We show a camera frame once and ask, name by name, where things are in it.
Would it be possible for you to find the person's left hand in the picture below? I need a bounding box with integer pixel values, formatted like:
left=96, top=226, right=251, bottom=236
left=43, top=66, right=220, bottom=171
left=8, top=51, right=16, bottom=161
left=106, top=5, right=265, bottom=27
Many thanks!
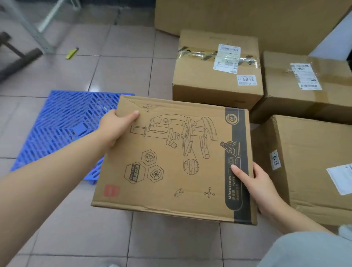
left=95, top=109, right=140, bottom=150

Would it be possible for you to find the person's right hand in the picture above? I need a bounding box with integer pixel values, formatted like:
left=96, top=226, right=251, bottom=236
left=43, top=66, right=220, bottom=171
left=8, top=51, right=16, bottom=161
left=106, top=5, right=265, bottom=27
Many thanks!
left=230, top=162, right=289, bottom=220

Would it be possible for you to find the printed cardboard microscope box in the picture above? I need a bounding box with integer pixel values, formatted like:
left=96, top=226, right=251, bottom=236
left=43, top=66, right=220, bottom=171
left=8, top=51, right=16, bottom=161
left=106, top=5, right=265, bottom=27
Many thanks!
left=91, top=95, right=258, bottom=226

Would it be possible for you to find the person's left forearm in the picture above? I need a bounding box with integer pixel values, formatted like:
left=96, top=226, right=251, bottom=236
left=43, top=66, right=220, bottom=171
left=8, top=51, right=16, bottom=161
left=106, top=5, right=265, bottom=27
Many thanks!
left=0, top=129, right=110, bottom=267

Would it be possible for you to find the person's right forearm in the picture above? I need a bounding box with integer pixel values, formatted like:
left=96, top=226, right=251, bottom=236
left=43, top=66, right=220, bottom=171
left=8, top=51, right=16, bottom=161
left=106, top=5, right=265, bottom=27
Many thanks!
left=268, top=204, right=334, bottom=235

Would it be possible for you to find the blue plastic grid pallet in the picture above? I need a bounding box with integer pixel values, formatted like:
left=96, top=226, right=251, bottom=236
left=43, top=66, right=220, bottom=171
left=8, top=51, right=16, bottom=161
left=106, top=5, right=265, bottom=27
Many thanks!
left=10, top=90, right=135, bottom=184

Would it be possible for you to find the cardboard box with side sticker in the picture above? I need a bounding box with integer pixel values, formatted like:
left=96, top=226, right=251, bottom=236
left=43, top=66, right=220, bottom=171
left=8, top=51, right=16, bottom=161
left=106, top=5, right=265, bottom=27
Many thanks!
left=251, top=115, right=352, bottom=226

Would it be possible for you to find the taped cardboard shipping box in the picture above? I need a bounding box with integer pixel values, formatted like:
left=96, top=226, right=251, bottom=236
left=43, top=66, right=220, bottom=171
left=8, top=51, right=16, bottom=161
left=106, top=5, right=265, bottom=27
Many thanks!
left=172, top=29, right=264, bottom=111

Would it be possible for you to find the person's grey trouser leg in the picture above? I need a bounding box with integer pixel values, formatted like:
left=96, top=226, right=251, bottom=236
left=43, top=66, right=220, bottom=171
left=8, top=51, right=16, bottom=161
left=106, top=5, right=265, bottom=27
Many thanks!
left=257, top=232, right=352, bottom=267

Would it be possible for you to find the cardboard box with long label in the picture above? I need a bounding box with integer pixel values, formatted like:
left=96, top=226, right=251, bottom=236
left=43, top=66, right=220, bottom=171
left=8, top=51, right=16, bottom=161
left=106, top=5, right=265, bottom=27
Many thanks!
left=250, top=51, right=352, bottom=125

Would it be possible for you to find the dark metal chair leg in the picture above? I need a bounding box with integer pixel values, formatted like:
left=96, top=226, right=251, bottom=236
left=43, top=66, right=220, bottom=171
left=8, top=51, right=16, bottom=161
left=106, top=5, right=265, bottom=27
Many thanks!
left=0, top=32, right=43, bottom=83

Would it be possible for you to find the large plain cardboard box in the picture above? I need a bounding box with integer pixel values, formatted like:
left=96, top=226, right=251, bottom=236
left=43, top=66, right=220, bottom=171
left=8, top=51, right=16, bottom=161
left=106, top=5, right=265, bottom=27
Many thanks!
left=154, top=0, right=352, bottom=57

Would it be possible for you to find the white board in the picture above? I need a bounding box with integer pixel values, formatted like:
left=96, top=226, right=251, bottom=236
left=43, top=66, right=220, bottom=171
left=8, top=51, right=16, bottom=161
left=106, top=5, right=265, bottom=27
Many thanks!
left=309, top=10, right=352, bottom=61

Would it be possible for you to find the grey metal shelf frame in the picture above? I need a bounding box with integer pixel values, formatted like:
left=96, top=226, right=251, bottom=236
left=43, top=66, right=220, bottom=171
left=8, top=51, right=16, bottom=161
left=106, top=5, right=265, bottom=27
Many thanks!
left=0, top=0, right=81, bottom=54

